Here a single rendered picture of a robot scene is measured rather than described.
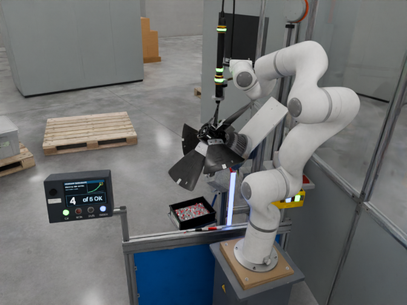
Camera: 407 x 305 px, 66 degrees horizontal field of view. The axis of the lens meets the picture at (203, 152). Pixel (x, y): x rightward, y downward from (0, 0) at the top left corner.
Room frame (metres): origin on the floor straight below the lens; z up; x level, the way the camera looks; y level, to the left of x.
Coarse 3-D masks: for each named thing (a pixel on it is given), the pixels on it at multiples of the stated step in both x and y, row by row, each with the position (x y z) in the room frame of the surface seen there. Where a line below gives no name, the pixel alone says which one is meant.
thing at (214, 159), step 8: (216, 144) 1.60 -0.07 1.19; (224, 144) 1.60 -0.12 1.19; (208, 152) 1.52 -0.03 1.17; (216, 152) 1.51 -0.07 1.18; (224, 152) 1.51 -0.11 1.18; (232, 152) 1.51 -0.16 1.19; (208, 160) 1.46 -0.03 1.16; (216, 160) 1.45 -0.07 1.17; (224, 160) 1.44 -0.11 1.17; (240, 160) 1.41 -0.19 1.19; (208, 168) 1.41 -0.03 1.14; (216, 168) 1.39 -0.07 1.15
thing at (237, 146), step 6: (228, 132) 1.80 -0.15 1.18; (234, 132) 1.80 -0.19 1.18; (234, 138) 1.71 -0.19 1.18; (240, 138) 1.73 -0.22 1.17; (228, 144) 1.69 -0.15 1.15; (234, 144) 1.68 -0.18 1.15; (240, 144) 1.69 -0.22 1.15; (234, 150) 1.66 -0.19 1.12; (240, 150) 1.67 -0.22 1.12; (240, 156) 1.66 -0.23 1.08
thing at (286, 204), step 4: (300, 192) 1.31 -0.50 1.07; (304, 192) 1.31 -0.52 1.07; (304, 196) 1.31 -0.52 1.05; (300, 200) 1.31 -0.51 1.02; (276, 204) 1.28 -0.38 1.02; (280, 204) 1.29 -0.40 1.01; (284, 204) 1.29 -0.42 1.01; (288, 204) 1.30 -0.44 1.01; (292, 204) 1.30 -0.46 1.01; (296, 204) 1.31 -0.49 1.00; (300, 204) 1.31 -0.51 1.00; (280, 208) 1.29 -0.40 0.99
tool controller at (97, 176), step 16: (48, 176) 1.13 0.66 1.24; (64, 176) 1.12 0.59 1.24; (80, 176) 1.12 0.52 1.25; (96, 176) 1.11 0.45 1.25; (48, 192) 1.05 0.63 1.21; (64, 192) 1.06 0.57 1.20; (80, 192) 1.08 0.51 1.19; (96, 192) 1.09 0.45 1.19; (112, 192) 1.17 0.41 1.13; (48, 208) 1.03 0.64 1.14; (64, 208) 1.05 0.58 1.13; (96, 208) 1.07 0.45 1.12; (112, 208) 1.10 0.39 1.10
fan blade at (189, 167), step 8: (192, 152) 1.67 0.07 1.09; (184, 160) 1.66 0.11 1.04; (192, 160) 1.64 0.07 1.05; (200, 160) 1.63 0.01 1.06; (176, 168) 1.64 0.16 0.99; (184, 168) 1.62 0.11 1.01; (192, 168) 1.61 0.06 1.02; (200, 168) 1.60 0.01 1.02; (176, 176) 1.61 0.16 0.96; (184, 176) 1.59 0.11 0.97; (192, 176) 1.58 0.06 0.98; (192, 184) 1.54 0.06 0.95
